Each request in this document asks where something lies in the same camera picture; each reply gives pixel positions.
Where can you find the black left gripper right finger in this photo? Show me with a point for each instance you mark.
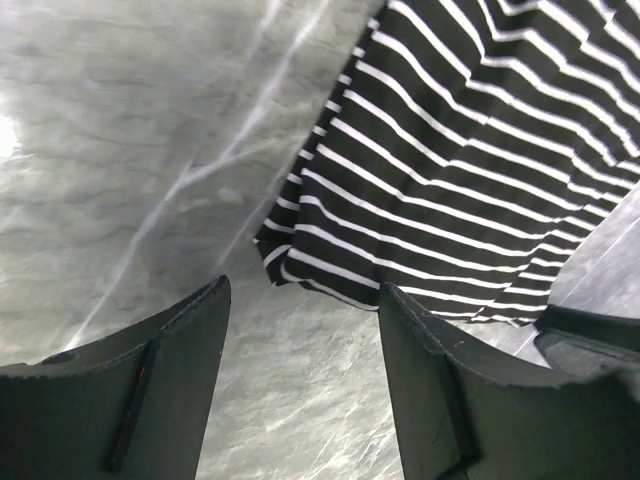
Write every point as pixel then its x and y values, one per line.
pixel 466 410

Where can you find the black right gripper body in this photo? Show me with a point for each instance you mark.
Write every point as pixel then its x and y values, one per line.
pixel 584 343

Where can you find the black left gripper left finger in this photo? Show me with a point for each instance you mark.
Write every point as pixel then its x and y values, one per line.
pixel 132 405

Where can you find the striped clothes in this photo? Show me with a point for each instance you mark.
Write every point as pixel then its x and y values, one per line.
pixel 466 151

